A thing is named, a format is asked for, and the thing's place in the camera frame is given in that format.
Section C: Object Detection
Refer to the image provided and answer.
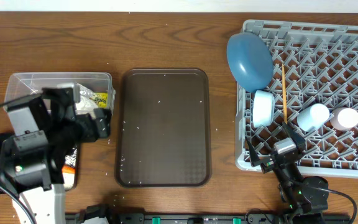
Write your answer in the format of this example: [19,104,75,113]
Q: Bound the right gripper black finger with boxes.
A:
[282,122,306,149]
[245,137,260,167]

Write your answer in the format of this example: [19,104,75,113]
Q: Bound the white tissue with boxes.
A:
[75,96,98,117]

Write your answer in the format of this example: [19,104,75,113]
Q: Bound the light blue plastic cup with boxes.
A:
[297,103,330,132]

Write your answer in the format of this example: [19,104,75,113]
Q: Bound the yellow silver snack wrapper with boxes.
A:
[79,84,108,108]

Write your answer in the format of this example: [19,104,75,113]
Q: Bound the wooden chopstick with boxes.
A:
[282,63,288,124]

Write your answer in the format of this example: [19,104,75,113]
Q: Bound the white rice grains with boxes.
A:
[65,146,78,168]

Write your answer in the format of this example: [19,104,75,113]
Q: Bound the orange carrot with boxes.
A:
[62,165,75,175]

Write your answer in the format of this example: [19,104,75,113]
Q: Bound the light blue small bowl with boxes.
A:
[252,90,275,128]

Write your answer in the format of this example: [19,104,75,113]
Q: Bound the dark blue plate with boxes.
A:
[226,32,273,93]

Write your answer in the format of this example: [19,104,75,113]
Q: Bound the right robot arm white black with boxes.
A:
[246,123,357,223]

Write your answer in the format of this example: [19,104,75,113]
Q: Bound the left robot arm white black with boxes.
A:
[0,87,112,223]

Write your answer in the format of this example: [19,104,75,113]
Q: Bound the grey dishwasher rack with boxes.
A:
[234,20,358,179]

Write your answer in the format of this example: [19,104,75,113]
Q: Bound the clear plastic bin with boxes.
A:
[4,72,116,111]

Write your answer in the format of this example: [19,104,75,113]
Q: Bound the pink plastic cup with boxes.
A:
[330,108,358,131]

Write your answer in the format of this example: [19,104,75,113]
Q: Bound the dark brown serving tray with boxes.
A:
[115,68,211,188]

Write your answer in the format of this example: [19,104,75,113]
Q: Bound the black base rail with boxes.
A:
[65,205,351,224]

